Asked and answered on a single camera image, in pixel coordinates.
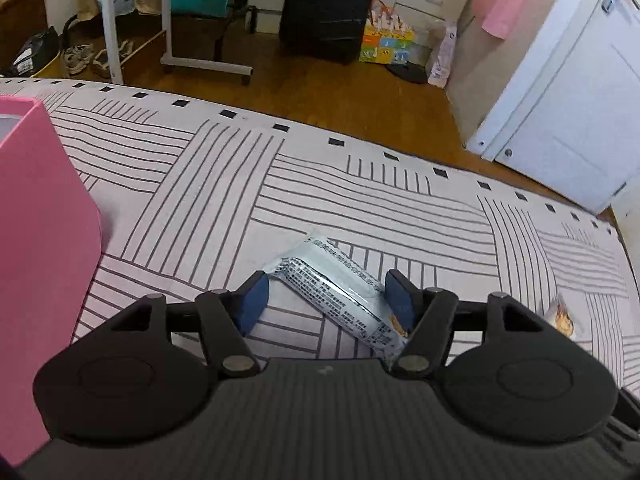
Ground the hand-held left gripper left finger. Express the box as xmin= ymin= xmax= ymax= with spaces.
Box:
xmin=107 ymin=270 xmax=271 ymax=379

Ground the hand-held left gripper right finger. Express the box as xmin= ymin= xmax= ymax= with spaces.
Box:
xmin=386 ymin=269 xmax=548 ymax=380

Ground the silver snack bar packet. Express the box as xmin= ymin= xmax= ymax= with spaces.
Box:
xmin=265 ymin=230 xmax=411 ymax=366

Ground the pink box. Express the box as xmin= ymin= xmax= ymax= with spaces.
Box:
xmin=0 ymin=96 xmax=103 ymax=468

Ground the striped bed blanket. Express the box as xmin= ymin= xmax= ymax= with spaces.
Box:
xmin=0 ymin=77 xmax=640 ymax=396

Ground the white snack packet orange print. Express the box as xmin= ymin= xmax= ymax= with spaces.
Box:
xmin=542 ymin=292 xmax=591 ymax=341

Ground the rolling side table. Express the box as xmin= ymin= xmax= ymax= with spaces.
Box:
xmin=100 ymin=0 xmax=258 ymax=86

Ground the pink white package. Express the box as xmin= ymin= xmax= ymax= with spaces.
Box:
xmin=427 ymin=22 xmax=458 ymax=88

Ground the colourful patterned bag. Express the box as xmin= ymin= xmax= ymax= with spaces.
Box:
xmin=359 ymin=0 xmax=417 ymax=66

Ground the white door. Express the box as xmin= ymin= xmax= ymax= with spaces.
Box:
xmin=465 ymin=0 xmax=640 ymax=216

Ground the grey sneaker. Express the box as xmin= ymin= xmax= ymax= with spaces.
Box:
xmin=92 ymin=40 xmax=133 ymax=78
xmin=62 ymin=44 xmax=96 ymax=76

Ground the black suitcase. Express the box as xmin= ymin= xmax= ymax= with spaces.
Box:
xmin=278 ymin=0 xmax=383 ymax=66

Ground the pink hanging bag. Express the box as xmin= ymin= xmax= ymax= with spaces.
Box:
xmin=472 ymin=0 xmax=530 ymax=40

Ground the black bag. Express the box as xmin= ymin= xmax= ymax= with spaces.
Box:
xmin=0 ymin=26 xmax=61 ymax=77

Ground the wooden nightstand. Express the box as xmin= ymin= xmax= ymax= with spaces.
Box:
xmin=0 ymin=0 xmax=49 ymax=68

